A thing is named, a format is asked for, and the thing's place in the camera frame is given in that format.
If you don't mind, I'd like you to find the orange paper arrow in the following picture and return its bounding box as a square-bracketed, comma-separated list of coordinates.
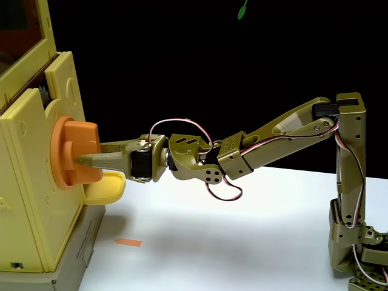
[114, 238, 143, 249]

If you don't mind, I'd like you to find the yellow toy vending machine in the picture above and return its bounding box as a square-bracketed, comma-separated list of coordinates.
[0, 0, 88, 273]

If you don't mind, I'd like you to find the orange vending machine knob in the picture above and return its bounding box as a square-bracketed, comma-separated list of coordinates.
[50, 116, 104, 190]

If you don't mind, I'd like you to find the cardboard box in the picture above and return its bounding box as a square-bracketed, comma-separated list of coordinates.
[0, 204, 107, 291]

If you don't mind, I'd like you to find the red white black servo cable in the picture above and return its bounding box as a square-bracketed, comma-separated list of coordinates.
[149, 118, 213, 150]

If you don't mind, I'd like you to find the green leaf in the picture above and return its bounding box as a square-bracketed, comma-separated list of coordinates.
[237, 0, 249, 21]

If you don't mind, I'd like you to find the yellow dispensing tray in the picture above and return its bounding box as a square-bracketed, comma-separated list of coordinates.
[83, 172, 127, 206]

